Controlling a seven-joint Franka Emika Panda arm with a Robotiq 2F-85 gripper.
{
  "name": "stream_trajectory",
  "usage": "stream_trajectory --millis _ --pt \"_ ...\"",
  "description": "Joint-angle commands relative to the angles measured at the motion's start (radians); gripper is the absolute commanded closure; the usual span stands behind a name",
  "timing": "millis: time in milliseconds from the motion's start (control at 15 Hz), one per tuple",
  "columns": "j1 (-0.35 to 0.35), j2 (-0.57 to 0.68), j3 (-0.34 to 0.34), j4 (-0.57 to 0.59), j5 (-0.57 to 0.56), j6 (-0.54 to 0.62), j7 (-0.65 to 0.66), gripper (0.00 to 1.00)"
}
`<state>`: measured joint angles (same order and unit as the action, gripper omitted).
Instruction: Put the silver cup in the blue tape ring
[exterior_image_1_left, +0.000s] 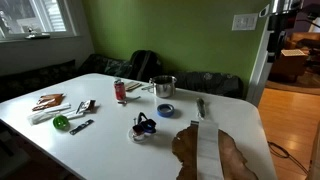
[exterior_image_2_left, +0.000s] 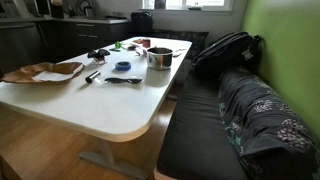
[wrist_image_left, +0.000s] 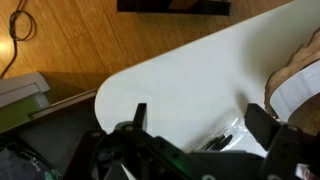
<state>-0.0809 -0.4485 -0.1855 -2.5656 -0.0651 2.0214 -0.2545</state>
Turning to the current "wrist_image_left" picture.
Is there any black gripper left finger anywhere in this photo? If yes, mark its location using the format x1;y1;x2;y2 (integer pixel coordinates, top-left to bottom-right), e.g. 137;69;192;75
133;103;147;130

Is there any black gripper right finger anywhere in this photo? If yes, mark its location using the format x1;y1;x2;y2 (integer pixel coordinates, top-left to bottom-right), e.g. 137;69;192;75
244;103;281;150

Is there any black plastic cutlery packet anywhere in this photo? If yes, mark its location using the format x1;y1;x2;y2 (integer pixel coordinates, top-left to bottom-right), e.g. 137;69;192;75
195;117;251;151

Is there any white paper receipt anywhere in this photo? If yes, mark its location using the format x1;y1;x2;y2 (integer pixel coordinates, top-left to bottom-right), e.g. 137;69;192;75
270;61;320;122

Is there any brown paper bag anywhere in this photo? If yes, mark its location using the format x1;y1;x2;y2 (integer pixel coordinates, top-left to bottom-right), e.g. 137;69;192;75
264;28;320;135

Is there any grey green storage box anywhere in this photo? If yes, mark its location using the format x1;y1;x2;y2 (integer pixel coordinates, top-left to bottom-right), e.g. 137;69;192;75
0;72;50;132

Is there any black furniture base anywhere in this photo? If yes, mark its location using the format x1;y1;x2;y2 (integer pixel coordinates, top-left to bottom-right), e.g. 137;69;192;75
116;0;231;16

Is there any black floor cable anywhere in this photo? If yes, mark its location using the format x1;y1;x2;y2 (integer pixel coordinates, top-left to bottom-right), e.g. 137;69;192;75
0;0;37;79

